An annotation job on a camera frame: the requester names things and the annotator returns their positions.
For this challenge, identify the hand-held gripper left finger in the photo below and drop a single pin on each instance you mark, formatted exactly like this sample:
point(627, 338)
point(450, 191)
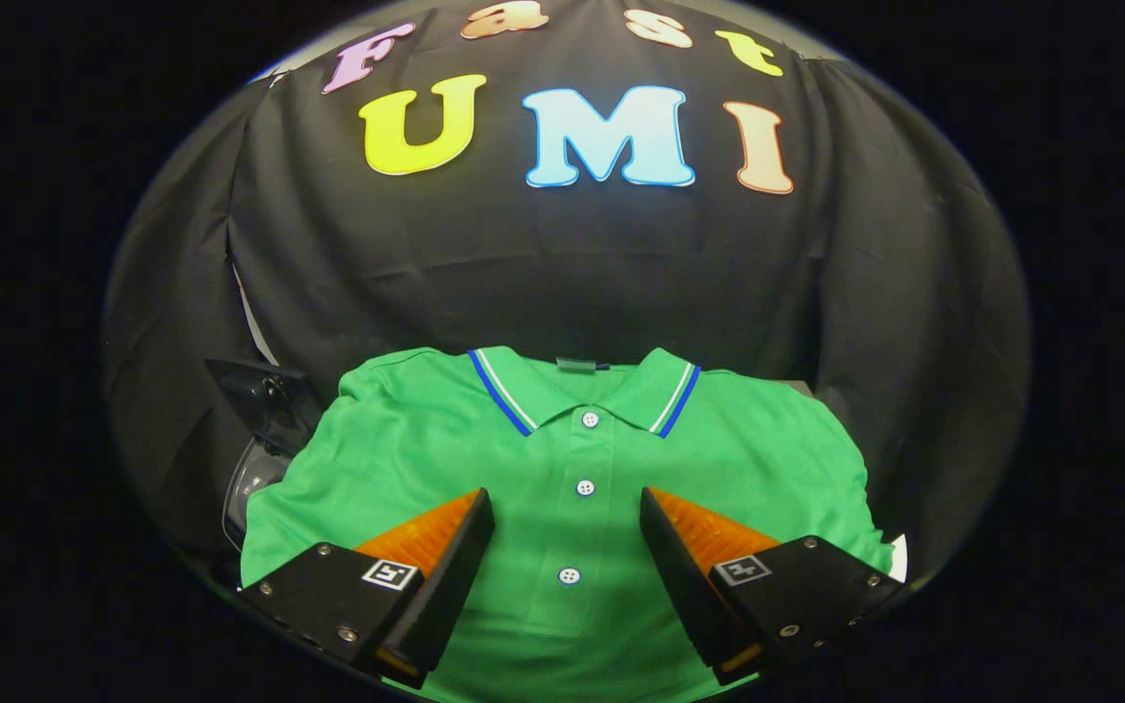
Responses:
point(445, 586)

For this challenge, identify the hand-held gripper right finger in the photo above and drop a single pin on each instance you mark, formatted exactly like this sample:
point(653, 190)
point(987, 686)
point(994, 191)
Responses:
point(685, 586)

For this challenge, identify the green polo shirt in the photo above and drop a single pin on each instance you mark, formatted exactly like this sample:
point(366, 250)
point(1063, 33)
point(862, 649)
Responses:
point(572, 527)

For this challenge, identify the black washing machine lid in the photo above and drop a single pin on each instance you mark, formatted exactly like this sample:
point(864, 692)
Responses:
point(265, 400)

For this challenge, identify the black backdrop cloth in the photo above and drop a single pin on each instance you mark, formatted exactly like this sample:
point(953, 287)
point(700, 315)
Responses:
point(172, 322)
point(924, 322)
point(543, 264)

